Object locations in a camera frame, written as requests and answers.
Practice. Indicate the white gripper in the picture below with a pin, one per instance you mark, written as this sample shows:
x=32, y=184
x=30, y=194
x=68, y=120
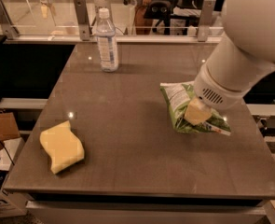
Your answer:
x=216, y=90

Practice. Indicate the green jalapeno chip bag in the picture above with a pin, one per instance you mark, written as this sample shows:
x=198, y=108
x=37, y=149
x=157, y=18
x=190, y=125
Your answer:
x=178, y=97

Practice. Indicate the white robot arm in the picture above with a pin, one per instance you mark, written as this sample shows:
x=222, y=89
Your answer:
x=245, y=54

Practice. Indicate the clear plastic water bottle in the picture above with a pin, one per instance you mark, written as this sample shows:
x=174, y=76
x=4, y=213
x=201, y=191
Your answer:
x=107, y=42

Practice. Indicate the black office chair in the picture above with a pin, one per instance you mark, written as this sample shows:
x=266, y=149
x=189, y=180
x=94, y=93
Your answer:
x=159, y=10

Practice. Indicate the person standing in background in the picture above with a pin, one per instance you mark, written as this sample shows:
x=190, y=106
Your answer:
x=142, y=25

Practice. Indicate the yellow wavy sponge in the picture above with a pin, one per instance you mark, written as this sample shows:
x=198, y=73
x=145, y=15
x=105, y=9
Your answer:
x=63, y=147

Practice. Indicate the glass barrier panel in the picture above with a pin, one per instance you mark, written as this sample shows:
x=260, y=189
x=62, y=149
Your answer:
x=57, y=19

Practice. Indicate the right metal glass bracket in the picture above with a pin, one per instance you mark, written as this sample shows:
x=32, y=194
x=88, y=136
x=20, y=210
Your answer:
x=205, y=20

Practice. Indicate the metal glass bracket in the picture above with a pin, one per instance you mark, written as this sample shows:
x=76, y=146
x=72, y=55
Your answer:
x=82, y=19
x=205, y=20
x=7, y=26

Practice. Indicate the middle metal glass bracket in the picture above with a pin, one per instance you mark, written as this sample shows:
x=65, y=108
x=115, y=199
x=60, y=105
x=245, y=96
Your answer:
x=82, y=19

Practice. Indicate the left metal glass bracket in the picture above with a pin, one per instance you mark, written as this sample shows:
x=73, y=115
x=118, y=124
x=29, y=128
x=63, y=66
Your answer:
x=7, y=26

